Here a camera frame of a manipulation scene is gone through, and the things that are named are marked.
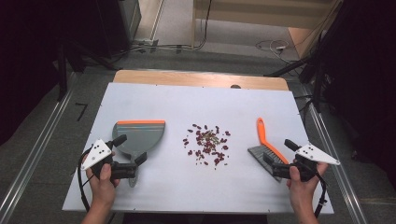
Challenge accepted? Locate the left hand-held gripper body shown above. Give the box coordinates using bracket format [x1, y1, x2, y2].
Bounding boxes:
[81, 138, 138, 181]

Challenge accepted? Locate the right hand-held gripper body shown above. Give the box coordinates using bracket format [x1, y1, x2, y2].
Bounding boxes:
[272, 143, 341, 183]

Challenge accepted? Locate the gray dustpan with orange edge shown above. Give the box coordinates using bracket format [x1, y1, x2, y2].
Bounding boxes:
[111, 119, 166, 189]

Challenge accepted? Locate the orange brush with gray bristles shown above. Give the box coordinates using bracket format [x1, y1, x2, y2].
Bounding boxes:
[247, 117, 290, 183]

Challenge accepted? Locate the pile of red beans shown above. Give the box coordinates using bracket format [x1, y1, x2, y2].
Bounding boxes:
[182, 123, 233, 171]

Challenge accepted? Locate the person's left hand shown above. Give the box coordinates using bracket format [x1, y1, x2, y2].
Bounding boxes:
[86, 152, 121, 210]

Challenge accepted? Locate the person's right hand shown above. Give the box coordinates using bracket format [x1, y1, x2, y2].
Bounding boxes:
[286, 160, 330, 212]

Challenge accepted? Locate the black metal stand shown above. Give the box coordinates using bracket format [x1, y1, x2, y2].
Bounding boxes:
[263, 29, 326, 114]
[56, 38, 120, 102]

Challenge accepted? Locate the gray cabinet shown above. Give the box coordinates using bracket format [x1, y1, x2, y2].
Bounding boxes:
[118, 0, 143, 43]

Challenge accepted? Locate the metal floor rail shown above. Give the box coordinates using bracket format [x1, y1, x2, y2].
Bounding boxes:
[0, 71, 79, 224]
[297, 85, 370, 224]

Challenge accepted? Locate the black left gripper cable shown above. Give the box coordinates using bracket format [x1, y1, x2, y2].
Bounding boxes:
[77, 148, 95, 213]

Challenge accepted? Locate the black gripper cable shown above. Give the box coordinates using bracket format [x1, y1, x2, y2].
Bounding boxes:
[77, 148, 95, 213]
[313, 172, 329, 218]

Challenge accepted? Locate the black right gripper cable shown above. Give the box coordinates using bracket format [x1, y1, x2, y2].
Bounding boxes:
[313, 172, 329, 218]

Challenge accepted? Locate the white floor cable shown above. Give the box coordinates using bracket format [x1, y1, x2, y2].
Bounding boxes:
[255, 38, 295, 64]

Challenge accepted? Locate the bundle of floor cables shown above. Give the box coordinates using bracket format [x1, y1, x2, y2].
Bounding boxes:
[111, 0, 214, 59]

